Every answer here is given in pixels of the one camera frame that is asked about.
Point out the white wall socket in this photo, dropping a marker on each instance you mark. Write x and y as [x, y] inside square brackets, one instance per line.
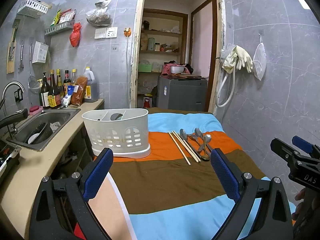
[111, 32]

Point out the metal pot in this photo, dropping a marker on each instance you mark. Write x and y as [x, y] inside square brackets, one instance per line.
[177, 69]

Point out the clear bag of dried food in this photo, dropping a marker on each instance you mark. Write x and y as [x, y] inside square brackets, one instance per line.
[98, 17]

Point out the wooden shelf unit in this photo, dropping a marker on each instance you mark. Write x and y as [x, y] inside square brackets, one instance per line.
[162, 33]

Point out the small white wall basket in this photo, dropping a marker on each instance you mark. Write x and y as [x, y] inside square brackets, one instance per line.
[40, 52]

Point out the blue packet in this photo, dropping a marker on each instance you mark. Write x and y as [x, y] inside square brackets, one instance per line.
[70, 90]

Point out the red plastic bag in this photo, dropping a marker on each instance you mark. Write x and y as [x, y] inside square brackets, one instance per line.
[75, 37]

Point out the person's right hand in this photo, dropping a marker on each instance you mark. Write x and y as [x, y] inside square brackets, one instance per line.
[300, 196]

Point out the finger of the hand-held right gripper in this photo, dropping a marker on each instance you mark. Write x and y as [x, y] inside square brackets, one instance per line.
[280, 147]
[302, 142]

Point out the chrome faucet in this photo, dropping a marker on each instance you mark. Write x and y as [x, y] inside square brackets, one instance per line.
[14, 82]

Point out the red white seasoning packet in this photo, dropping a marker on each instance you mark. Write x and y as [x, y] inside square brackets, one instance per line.
[67, 16]

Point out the white dishcloth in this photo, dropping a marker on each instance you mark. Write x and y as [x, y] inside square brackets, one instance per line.
[55, 126]

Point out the soy sauce bottle red cap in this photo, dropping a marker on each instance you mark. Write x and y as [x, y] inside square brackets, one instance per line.
[67, 81]

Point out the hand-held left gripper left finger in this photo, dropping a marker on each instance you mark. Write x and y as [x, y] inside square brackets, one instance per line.
[98, 175]

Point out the metal mesh strainer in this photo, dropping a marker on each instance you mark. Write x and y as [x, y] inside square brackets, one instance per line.
[35, 85]

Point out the cooking oil jug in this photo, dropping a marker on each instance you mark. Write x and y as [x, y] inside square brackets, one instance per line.
[90, 80]

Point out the pink soap tray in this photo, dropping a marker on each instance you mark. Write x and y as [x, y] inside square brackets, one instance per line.
[36, 110]

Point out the dark bottle yellow red label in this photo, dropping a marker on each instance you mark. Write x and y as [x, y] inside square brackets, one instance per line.
[53, 100]

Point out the pair of cream rubber gloves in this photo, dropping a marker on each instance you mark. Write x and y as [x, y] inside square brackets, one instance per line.
[240, 55]

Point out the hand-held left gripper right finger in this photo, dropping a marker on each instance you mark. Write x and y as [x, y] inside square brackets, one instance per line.
[225, 177]

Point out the white plastic bag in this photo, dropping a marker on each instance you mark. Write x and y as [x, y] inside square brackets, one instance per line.
[175, 29]

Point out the red chili powder bag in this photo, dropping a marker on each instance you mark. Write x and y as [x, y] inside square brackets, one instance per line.
[78, 92]

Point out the dark pump bottle white label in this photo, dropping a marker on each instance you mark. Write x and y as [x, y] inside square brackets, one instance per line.
[45, 92]

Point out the grey washing machine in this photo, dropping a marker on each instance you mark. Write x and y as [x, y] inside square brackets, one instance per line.
[180, 92]

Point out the clear jar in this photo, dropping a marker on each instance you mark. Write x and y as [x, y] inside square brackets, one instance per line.
[157, 47]

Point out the stainless steel sink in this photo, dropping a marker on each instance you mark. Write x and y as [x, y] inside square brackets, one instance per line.
[57, 117]

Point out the grey wall rack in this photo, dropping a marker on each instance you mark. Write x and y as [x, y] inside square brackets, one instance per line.
[57, 29]

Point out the long white wall basket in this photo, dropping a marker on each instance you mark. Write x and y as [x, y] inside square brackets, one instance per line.
[32, 8]

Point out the beige kitchen counter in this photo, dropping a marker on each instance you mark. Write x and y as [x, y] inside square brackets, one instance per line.
[37, 162]

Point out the striped blanket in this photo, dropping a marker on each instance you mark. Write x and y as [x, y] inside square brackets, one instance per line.
[162, 180]

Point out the white blue salt bag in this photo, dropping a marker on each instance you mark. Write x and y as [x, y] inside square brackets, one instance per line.
[66, 101]

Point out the green yellow seasoning packet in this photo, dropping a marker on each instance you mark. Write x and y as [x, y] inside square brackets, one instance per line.
[56, 17]

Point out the clear bottle yellow cap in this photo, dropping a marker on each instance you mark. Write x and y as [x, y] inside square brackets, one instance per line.
[73, 76]

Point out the kitchen knife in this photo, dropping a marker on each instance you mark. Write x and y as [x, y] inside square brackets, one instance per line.
[15, 33]

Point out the brown bottle yellow cap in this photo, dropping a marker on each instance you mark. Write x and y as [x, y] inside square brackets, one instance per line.
[59, 82]

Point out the wooden wall knife holder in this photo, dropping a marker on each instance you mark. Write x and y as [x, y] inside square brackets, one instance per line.
[10, 66]

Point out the orange wall hook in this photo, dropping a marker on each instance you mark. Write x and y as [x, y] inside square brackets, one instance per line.
[127, 32]

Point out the pale green canister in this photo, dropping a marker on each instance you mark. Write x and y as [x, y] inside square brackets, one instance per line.
[150, 44]

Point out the white mesh bag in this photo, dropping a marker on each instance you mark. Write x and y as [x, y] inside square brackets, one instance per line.
[259, 62]

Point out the green box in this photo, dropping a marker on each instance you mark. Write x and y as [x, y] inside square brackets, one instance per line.
[145, 68]

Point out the induction cooktop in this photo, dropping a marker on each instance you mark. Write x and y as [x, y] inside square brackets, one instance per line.
[6, 155]

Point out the white bowl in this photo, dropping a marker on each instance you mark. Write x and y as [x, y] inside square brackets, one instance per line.
[33, 139]

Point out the black wall outlet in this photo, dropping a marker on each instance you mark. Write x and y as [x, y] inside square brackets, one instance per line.
[18, 95]

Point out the wooden cutting board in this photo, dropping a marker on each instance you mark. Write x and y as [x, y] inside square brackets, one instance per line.
[190, 75]

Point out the pink red cloth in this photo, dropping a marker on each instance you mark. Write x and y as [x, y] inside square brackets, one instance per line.
[166, 68]

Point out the white plastic utensil holder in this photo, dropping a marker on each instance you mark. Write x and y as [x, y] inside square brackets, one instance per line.
[112, 130]

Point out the wooden door frame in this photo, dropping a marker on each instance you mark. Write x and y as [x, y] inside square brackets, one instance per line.
[137, 42]

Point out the black pot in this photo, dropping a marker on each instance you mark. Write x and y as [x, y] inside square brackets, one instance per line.
[44, 135]

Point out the hanging metal peeler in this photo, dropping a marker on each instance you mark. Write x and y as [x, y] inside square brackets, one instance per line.
[21, 52]

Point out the white wall switch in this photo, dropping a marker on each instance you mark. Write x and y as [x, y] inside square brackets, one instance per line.
[100, 33]

